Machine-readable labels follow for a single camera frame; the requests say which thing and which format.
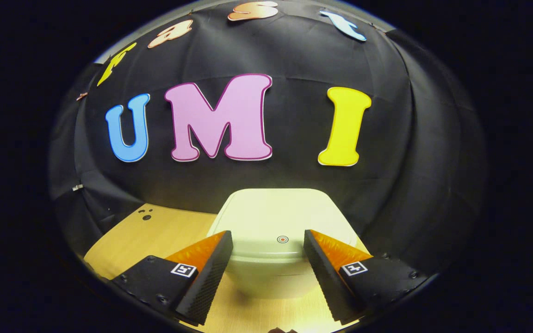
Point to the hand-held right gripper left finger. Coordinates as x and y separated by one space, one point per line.
211 273

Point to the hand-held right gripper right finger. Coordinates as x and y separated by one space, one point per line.
324 273

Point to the pale green garbage bin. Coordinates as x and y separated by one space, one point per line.
271 217

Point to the wooden desktop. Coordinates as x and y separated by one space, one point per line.
155 236

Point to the black backdrop cloth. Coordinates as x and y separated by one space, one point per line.
294 175

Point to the small red cloth clip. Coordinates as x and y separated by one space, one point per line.
81 96

